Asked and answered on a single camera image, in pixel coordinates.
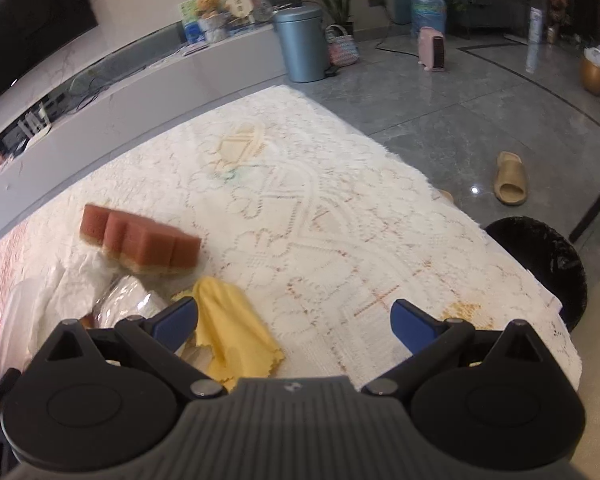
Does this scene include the brown teddy bear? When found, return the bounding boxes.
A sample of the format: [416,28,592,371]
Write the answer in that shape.
[194,0,222,22]

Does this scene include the white plastic bag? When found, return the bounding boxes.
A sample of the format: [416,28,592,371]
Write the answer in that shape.
[0,249,172,377]

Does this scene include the decorative plate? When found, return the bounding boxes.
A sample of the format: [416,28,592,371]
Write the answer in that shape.
[252,0,276,24]

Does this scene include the reddish brown sponge strip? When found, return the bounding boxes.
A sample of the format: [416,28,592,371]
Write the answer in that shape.
[79,203,202,276]

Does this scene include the woven pastel basket bag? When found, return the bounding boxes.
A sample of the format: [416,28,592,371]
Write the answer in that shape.
[324,23,361,69]

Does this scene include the gold pot with white bag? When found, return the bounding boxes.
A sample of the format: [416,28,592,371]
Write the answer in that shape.
[579,44,600,96]

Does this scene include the pink space heater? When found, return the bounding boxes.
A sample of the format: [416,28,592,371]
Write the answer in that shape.
[417,26,447,74]

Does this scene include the black cables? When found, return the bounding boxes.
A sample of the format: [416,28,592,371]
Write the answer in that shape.
[54,59,147,112]

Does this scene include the white round ornament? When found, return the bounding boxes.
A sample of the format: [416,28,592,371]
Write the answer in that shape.
[224,0,255,19]

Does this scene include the yellow microfibre cloth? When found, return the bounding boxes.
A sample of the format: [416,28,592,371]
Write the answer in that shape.
[172,276,286,394]

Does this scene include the blue water jug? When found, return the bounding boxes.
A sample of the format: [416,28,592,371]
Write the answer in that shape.
[410,0,449,39]

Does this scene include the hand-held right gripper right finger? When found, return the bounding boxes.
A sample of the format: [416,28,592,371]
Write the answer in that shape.
[361,298,563,402]

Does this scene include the white router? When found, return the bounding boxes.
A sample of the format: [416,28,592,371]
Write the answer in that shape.
[19,102,54,139]

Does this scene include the green printed picture board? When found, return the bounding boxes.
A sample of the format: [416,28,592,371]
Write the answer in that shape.
[179,0,247,44]

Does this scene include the black lined waste bin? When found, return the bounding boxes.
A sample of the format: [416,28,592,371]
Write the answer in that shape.
[483,215,589,334]

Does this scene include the black wall television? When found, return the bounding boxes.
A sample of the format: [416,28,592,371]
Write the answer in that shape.
[0,0,99,117]

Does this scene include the blue grey trash bin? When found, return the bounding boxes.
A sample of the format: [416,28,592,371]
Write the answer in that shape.
[272,2,327,84]

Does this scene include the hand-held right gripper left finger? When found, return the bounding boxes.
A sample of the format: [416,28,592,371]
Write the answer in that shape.
[22,297,228,402]

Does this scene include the clear plastic bag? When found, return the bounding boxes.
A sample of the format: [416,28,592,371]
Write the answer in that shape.
[89,275,169,332]

